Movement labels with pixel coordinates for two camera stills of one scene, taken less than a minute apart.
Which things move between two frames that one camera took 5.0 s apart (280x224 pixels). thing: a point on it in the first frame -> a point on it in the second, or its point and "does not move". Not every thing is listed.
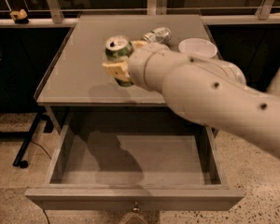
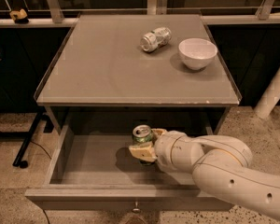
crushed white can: (159, 35) does not move
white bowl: (198, 47) does not move
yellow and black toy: (20, 17) does not move
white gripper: (138, 66) -> (165, 150)
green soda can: (119, 49) -> (143, 137)
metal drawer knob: (135, 209) does not move
